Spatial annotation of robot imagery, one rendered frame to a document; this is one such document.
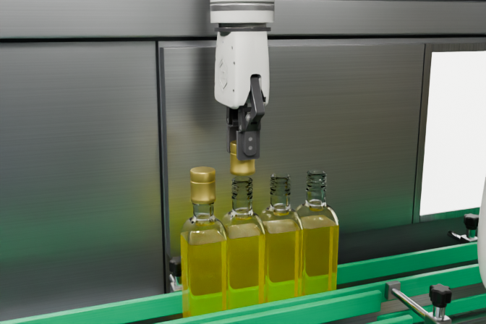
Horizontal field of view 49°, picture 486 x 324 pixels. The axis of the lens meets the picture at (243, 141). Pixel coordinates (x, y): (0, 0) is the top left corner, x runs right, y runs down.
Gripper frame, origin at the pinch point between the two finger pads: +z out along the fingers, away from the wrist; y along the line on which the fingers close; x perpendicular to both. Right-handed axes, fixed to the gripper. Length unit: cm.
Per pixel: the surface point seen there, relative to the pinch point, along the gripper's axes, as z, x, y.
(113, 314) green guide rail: 24.3, -18.6, -2.9
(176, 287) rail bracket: 22.7, -9.0, -4.6
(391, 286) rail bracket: 23.1, 22.1, 5.1
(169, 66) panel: -9.6, -7.6, -11.8
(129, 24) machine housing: -15.8, -13.1, -12.5
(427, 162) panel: 9.7, 41.2, -12.6
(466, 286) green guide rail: 26.7, 37.7, 3.6
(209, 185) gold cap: 5.2, -5.5, 1.9
